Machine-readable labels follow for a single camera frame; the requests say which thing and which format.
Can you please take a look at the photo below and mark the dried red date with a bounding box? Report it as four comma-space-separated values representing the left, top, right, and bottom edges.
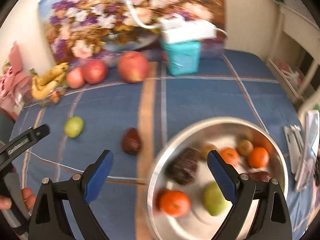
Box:
166, 147, 200, 186
121, 127, 142, 154
248, 171, 271, 183

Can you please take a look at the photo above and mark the green jujube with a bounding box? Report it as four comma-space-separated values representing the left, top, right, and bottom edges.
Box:
63, 116, 85, 138
202, 182, 229, 216

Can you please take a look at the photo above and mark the orange mandarin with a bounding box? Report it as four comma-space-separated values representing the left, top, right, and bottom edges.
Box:
248, 147, 270, 168
158, 190, 191, 218
219, 147, 240, 167

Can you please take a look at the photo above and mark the round brown longan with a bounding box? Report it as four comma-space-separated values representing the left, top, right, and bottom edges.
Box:
200, 144, 218, 161
236, 139, 254, 156

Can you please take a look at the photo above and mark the person left hand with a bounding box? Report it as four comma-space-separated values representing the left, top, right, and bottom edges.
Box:
0, 187, 36, 211

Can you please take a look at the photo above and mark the clear fruit bag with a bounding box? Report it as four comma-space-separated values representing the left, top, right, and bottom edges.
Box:
31, 86, 67, 107

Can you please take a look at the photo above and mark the yellow banana bunch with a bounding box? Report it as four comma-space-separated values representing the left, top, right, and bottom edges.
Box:
29, 62, 69, 101

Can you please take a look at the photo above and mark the pink gift wrap bouquet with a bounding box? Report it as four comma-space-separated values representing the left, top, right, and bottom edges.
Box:
1, 41, 32, 120

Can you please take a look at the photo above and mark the white phone stand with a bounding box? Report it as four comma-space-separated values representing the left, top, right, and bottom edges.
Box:
284, 125, 304, 175

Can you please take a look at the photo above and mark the round steel plate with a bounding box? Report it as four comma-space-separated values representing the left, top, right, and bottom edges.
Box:
146, 116, 289, 239

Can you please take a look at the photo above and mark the red apple left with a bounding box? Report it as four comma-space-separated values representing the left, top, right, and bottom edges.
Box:
66, 67, 85, 89

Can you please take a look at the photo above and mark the red apple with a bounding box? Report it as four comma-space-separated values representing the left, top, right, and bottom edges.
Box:
118, 51, 149, 83
81, 59, 107, 85
66, 67, 85, 89

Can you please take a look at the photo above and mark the smartphone on stand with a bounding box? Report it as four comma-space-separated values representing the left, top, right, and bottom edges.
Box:
295, 110, 319, 192

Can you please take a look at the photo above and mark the red apple middle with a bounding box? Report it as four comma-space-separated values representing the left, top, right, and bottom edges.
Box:
81, 59, 107, 85

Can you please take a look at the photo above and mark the blue plaid tablecloth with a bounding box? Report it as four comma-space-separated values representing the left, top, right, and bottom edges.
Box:
11, 50, 299, 239

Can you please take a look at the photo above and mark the flower painting canvas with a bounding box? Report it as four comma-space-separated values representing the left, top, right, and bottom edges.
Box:
38, 0, 225, 64

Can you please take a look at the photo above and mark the red apple right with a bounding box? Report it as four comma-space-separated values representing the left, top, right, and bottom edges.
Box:
118, 51, 149, 83

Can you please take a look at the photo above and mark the white shelf unit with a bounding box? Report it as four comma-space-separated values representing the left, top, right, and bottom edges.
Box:
265, 0, 319, 109

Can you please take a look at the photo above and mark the teal plastic box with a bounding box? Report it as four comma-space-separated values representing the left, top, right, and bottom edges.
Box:
160, 40, 201, 76

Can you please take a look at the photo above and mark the white power strip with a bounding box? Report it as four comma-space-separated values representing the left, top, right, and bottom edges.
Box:
159, 14, 217, 44

